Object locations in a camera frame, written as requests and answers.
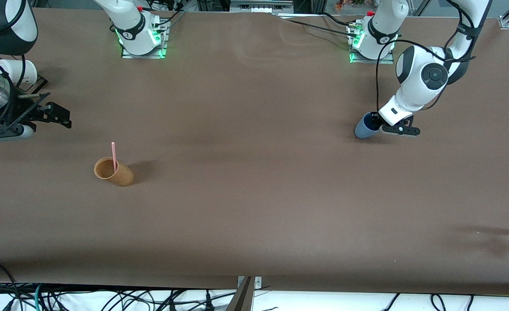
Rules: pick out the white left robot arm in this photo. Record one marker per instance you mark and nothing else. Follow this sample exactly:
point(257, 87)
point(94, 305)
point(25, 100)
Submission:
point(422, 77)

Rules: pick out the grey metal device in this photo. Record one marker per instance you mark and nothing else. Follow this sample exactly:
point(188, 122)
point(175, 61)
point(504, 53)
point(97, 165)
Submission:
point(260, 6)

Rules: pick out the black cup rack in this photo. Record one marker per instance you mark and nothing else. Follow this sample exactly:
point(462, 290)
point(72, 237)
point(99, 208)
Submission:
point(36, 84)

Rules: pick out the white cup with print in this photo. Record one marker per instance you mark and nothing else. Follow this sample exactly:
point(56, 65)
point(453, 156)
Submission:
point(30, 71)

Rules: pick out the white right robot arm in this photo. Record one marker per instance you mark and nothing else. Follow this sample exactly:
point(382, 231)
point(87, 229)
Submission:
point(129, 26)

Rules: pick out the pink chopstick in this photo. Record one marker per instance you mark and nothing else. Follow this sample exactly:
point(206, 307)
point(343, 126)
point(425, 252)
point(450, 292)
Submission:
point(114, 155)

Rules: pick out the blue cup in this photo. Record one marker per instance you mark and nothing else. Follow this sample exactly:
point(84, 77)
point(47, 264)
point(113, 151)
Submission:
point(362, 130)

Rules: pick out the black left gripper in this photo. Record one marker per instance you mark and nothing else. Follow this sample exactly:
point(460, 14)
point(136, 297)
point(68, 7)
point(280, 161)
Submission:
point(374, 120)

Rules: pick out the orange background object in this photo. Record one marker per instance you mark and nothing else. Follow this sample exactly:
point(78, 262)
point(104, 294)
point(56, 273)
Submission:
point(349, 4)

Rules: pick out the dark metal post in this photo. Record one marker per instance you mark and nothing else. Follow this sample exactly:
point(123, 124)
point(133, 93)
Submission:
point(242, 300)

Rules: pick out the brown wooden cup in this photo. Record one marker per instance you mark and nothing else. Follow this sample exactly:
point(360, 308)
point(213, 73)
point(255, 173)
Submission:
point(122, 176)

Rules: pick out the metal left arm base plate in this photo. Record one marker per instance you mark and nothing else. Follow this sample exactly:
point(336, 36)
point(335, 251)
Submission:
point(388, 60)

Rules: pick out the silver metal bracket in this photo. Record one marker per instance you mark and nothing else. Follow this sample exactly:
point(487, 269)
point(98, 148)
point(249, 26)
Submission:
point(257, 282)

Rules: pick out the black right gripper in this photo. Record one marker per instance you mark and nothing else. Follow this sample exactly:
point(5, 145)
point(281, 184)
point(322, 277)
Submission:
point(26, 112)

